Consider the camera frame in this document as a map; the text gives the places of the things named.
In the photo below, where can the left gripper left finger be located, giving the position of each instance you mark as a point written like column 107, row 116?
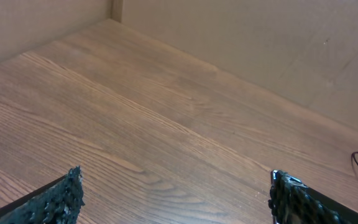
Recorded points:
column 57, row 202

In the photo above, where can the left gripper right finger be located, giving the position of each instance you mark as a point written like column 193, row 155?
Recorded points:
column 293, row 202

